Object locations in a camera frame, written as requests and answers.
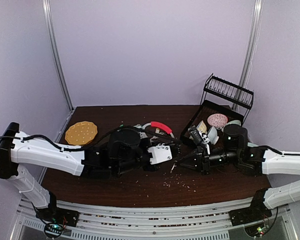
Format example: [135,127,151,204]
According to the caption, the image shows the metal keyring with red handle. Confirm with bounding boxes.
[133,121,175,139]

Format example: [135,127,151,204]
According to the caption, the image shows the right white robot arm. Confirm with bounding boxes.
[173,124,300,226]

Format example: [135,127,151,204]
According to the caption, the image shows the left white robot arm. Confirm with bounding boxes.
[0,122,181,230]

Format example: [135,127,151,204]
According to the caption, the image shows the light blue ribbed bowl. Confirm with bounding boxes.
[207,126,219,145]

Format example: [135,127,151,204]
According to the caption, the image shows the yellow checked bowl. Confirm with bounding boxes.
[196,120,208,134]

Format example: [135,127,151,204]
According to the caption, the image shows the pink patterned bowl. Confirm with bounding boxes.
[207,113,228,130]

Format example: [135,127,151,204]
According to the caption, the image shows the pale green bowl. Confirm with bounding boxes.
[226,119,242,126]

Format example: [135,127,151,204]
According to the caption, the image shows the black dish rack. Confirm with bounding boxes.
[179,74,254,147]

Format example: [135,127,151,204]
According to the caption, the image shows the yellow dotted plate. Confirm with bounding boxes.
[65,121,98,146]

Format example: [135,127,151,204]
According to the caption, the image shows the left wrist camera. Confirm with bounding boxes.
[147,143,181,165]

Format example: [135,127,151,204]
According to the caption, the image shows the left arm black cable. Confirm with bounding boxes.
[0,127,131,153]

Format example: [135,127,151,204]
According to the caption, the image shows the right aluminium frame post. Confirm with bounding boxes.
[231,0,263,112]

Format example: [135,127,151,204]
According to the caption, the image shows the aluminium frame post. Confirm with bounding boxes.
[231,0,263,112]
[41,0,74,112]

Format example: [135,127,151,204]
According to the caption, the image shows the left aluminium frame post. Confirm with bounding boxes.
[41,0,74,112]

